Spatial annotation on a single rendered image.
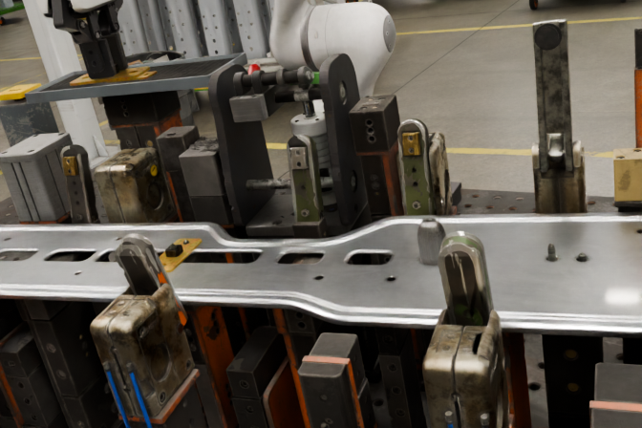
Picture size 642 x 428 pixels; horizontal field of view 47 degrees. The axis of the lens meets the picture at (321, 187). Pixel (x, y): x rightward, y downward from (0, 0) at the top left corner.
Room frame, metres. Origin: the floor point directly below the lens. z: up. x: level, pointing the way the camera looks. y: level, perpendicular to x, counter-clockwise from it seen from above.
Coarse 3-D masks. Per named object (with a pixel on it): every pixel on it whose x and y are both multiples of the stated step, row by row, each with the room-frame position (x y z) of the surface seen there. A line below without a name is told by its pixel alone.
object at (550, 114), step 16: (544, 32) 0.79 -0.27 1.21; (560, 32) 0.79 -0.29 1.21; (544, 48) 0.79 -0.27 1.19; (560, 48) 0.81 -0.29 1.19; (544, 64) 0.82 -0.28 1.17; (560, 64) 0.81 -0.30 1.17; (544, 80) 0.82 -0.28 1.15; (560, 80) 0.81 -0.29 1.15; (544, 96) 0.81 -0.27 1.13; (560, 96) 0.81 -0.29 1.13; (544, 112) 0.80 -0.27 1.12; (560, 112) 0.81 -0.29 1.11; (544, 128) 0.80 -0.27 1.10; (560, 128) 0.80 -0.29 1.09; (544, 144) 0.80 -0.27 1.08; (544, 160) 0.80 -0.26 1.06
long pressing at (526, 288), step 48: (0, 240) 1.04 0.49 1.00; (48, 240) 1.00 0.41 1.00; (96, 240) 0.97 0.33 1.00; (240, 240) 0.86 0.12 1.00; (288, 240) 0.84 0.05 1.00; (336, 240) 0.81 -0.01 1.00; (384, 240) 0.79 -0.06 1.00; (528, 240) 0.72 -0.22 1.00; (576, 240) 0.70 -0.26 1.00; (624, 240) 0.68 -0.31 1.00; (0, 288) 0.88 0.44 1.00; (48, 288) 0.85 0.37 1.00; (96, 288) 0.82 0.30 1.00; (192, 288) 0.77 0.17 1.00; (240, 288) 0.74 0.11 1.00; (288, 288) 0.72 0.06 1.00; (336, 288) 0.70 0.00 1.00; (384, 288) 0.68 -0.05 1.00; (432, 288) 0.66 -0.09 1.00; (528, 288) 0.63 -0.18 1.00; (576, 288) 0.61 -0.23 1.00; (624, 288) 0.60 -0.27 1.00; (624, 336) 0.54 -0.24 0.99
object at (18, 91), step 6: (30, 84) 1.39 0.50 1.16; (36, 84) 1.38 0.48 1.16; (6, 90) 1.38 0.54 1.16; (12, 90) 1.36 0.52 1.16; (18, 90) 1.35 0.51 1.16; (24, 90) 1.34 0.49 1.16; (30, 90) 1.35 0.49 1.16; (0, 96) 1.35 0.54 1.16; (6, 96) 1.34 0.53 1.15; (12, 96) 1.34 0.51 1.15; (18, 96) 1.33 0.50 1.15; (24, 96) 1.34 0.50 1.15
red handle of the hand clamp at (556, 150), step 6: (552, 138) 0.82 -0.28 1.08; (558, 138) 0.81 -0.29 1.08; (564, 138) 0.82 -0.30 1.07; (552, 144) 0.81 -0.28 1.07; (558, 144) 0.80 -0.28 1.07; (564, 144) 0.81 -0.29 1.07; (552, 150) 0.80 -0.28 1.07; (558, 150) 0.80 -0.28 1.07; (564, 150) 0.80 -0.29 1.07; (552, 156) 0.80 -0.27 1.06; (558, 156) 0.79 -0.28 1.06; (564, 156) 0.79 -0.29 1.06
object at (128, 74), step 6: (120, 72) 0.81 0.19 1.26; (126, 72) 0.80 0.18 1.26; (132, 72) 0.80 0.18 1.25; (138, 72) 0.79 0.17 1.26; (144, 72) 0.80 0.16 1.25; (78, 78) 0.82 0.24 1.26; (84, 78) 0.81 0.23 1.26; (90, 78) 0.81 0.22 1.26; (96, 78) 0.80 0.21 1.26; (102, 78) 0.79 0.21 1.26; (108, 78) 0.79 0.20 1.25; (114, 78) 0.78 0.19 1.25; (120, 78) 0.78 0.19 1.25; (126, 78) 0.78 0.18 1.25; (132, 78) 0.78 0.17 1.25; (72, 84) 0.80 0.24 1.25; (78, 84) 0.80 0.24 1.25
